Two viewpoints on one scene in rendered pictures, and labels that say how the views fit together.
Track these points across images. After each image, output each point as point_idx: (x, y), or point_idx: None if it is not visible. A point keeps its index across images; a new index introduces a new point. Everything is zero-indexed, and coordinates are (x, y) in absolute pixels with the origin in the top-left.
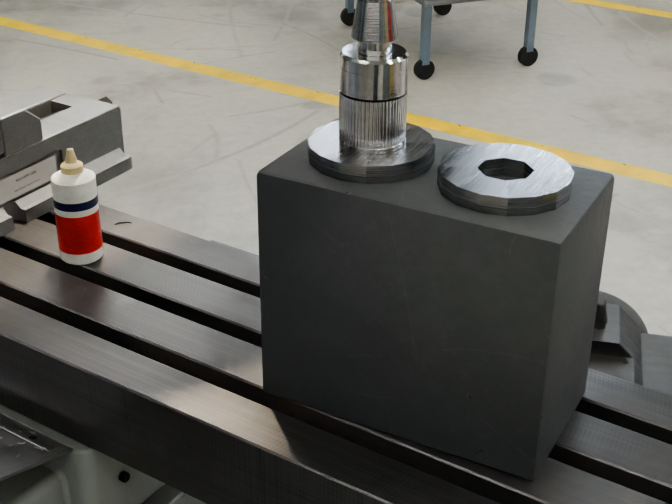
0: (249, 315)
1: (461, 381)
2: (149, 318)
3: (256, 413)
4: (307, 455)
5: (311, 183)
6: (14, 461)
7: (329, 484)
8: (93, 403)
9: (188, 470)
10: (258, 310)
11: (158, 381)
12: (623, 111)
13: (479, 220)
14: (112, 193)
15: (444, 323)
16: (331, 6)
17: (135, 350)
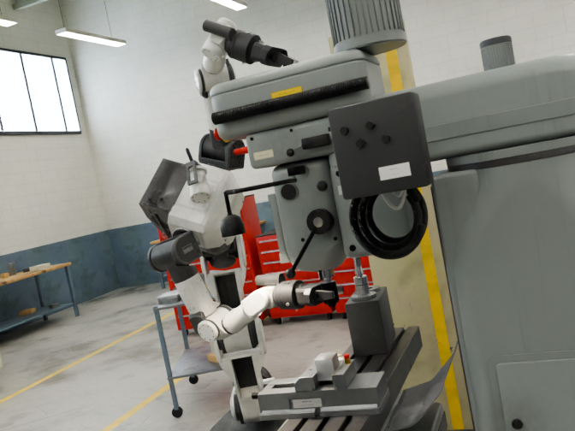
0: (358, 363)
1: (390, 321)
2: (369, 369)
3: (395, 351)
4: (404, 345)
5: (379, 297)
6: (417, 386)
7: (409, 345)
8: (398, 374)
9: (405, 370)
10: (355, 363)
11: (393, 360)
12: None
13: (383, 289)
14: None
15: (388, 311)
16: None
17: None
